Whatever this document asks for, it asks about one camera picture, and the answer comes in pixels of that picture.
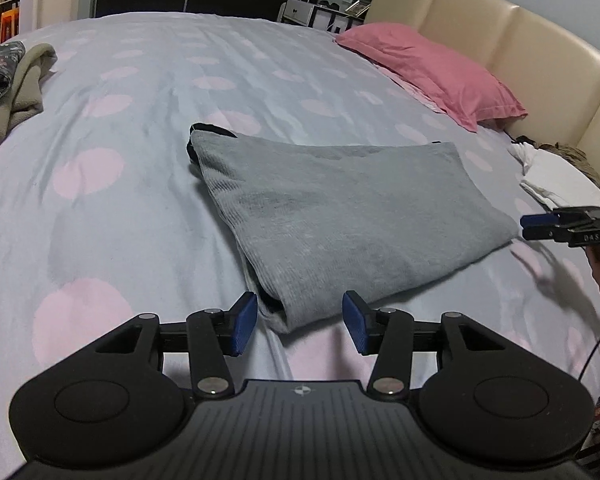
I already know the beige folded blanket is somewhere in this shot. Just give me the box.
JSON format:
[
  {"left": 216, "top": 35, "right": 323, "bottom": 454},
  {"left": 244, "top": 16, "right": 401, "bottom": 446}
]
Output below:
[{"left": 0, "top": 44, "right": 59, "bottom": 149}]

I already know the white bedside cabinet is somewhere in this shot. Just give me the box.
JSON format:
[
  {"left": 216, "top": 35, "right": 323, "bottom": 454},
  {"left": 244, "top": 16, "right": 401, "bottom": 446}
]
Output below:
[{"left": 279, "top": 0, "right": 372, "bottom": 34}]

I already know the bed with dotted sheet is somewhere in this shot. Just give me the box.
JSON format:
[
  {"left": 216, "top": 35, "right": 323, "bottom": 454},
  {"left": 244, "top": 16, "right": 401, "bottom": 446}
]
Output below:
[{"left": 0, "top": 10, "right": 600, "bottom": 480}]

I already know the grey shirt with black trim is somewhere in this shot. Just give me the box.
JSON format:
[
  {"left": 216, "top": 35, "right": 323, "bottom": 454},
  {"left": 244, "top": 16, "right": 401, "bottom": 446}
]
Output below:
[{"left": 186, "top": 122, "right": 522, "bottom": 335}]

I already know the light pink pillow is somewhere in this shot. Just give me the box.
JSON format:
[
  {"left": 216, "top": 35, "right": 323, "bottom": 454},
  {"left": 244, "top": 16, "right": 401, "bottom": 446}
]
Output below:
[{"left": 375, "top": 60, "right": 452, "bottom": 122}]

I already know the cream padded headboard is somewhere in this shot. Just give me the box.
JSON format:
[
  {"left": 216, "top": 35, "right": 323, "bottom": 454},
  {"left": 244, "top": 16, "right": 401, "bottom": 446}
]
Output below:
[{"left": 362, "top": 0, "right": 600, "bottom": 182}]

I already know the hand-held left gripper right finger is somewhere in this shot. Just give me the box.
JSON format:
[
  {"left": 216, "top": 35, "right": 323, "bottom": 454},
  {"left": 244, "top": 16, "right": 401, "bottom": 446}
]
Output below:
[{"left": 342, "top": 290, "right": 516, "bottom": 402}]

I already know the white crumpled cloth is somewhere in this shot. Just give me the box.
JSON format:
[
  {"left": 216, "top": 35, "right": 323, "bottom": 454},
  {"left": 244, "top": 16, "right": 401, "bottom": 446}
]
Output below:
[{"left": 507, "top": 142, "right": 600, "bottom": 209}]

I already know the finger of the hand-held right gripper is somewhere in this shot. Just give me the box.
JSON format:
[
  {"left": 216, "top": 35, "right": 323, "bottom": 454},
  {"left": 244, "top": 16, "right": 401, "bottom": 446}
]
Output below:
[
  {"left": 520, "top": 213, "right": 566, "bottom": 229},
  {"left": 522, "top": 225, "right": 577, "bottom": 244}
]

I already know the orange stool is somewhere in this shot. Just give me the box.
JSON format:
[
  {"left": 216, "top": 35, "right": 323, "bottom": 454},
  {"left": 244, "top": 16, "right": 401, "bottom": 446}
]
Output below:
[{"left": 0, "top": 7, "right": 21, "bottom": 44}]

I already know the olive crumpled garment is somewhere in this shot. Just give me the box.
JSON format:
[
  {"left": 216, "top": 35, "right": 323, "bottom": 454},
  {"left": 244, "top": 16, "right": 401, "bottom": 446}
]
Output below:
[{"left": 537, "top": 142, "right": 600, "bottom": 192}]

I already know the black cable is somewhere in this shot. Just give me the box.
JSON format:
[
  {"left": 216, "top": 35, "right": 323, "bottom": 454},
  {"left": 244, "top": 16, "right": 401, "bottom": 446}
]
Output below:
[{"left": 574, "top": 304, "right": 600, "bottom": 387}]

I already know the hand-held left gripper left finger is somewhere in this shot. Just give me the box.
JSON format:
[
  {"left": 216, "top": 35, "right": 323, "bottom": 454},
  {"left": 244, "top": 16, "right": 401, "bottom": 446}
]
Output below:
[{"left": 85, "top": 291, "right": 259, "bottom": 402}]

